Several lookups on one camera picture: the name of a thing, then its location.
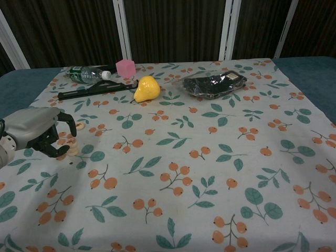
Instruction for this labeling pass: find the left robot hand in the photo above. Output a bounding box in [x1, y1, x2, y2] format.
[1, 106, 78, 159]

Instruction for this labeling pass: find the teal table cover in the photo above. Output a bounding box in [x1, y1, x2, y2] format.
[0, 56, 336, 128]

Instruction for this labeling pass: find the clear plastic water bottle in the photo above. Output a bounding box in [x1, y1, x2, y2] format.
[66, 66, 113, 85]

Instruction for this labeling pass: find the pink cube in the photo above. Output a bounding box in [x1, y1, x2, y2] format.
[115, 59, 137, 78]

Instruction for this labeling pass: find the yellow toy pear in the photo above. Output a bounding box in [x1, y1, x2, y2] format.
[133, 76, 161, 103]

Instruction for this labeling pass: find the floral printed tablecloth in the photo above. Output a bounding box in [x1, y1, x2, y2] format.
[0, 58, 336, 252]

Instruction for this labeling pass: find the black item in plastic bag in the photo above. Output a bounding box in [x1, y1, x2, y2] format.
[172, 70, 249, 100]

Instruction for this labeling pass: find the black metal bracket frame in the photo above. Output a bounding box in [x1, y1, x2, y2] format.
[57, 64, 140, 100]

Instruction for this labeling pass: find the white partition post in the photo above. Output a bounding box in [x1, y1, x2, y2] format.
[112, 0, 133, 62]
[219, 0, 241, 60]
[0, 10, 29, 70]
[272, 0, 299, 59]

